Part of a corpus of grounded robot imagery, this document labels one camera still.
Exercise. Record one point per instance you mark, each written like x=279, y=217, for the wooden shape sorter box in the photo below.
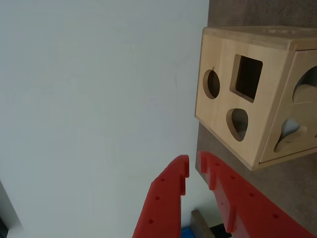
x=213, y=119

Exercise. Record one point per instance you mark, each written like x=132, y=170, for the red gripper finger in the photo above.
x=163, y=203
x=247, y=210

